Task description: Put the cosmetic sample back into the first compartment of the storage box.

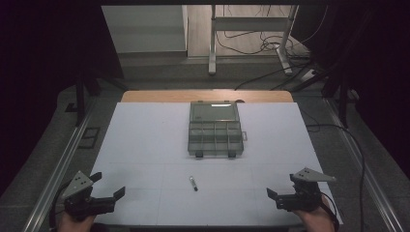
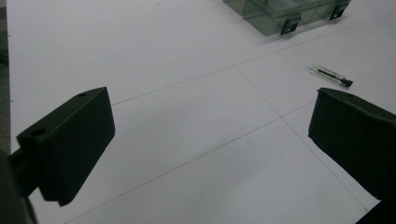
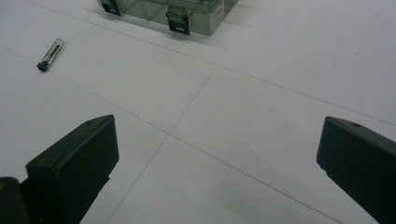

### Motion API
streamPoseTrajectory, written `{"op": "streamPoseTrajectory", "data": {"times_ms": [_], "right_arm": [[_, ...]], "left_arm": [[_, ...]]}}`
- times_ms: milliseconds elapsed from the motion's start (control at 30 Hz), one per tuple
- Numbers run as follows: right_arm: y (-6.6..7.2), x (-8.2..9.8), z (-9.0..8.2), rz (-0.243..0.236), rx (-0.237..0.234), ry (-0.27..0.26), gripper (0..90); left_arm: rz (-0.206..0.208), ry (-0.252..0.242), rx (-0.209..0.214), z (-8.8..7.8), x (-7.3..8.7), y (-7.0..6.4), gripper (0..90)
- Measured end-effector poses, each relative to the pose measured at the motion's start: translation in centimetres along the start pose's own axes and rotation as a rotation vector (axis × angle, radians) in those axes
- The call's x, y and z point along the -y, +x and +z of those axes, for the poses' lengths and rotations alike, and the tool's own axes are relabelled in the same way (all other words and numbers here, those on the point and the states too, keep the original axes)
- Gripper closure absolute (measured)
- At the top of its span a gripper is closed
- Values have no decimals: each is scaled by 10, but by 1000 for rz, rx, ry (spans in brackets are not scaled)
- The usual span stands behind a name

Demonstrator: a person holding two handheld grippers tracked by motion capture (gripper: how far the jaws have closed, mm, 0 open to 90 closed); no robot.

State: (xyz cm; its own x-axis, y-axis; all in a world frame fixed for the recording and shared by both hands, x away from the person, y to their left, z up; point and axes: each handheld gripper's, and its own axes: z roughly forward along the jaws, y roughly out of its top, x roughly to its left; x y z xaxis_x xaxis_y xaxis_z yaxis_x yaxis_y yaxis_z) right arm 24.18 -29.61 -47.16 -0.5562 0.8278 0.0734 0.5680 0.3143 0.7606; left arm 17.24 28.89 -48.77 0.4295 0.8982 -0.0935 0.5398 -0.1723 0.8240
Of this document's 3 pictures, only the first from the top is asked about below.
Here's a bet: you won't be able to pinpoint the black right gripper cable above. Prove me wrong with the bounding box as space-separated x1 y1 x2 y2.
320 191 340 232

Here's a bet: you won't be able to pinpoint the clear plastic compartment box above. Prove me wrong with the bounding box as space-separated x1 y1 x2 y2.
187 101 249 160

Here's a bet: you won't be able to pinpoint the white metal desk frame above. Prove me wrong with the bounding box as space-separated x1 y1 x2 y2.
208 4 300 77

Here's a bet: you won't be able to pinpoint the white power strip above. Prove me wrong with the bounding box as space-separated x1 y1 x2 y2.
298 68 319 84

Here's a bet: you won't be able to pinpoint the person's right hand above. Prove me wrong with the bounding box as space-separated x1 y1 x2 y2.
290 195 337 232

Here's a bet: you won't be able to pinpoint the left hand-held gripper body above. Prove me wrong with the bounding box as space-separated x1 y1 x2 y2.
61 170 116 222

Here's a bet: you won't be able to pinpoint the tangled black floor cables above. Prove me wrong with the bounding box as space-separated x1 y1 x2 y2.
215 4 330 56

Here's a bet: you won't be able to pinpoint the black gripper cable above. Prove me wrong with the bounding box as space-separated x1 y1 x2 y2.
47 183 71 232
320 191 340 232

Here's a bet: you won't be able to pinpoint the aluminium rail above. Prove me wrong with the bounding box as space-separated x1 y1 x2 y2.
21 96 99 232
323 96 404 232

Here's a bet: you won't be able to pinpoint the white cabinet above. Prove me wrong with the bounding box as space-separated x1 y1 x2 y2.
101 4 189 54

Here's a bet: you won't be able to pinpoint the black floor plate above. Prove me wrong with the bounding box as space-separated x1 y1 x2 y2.
77 127 102 150

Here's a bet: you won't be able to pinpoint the black metal stand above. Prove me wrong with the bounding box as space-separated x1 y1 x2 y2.
321 62 352 129
74 72 102 128

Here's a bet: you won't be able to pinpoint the person's left hand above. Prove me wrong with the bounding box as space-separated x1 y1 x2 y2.
57 211 97 232

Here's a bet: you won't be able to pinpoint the white foam board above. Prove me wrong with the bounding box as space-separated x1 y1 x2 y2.
90 101 343 227

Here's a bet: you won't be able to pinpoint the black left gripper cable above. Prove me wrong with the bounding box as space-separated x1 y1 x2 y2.
47 183 71 232

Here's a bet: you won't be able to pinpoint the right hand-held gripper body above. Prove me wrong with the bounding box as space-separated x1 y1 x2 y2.
276 166 337 213

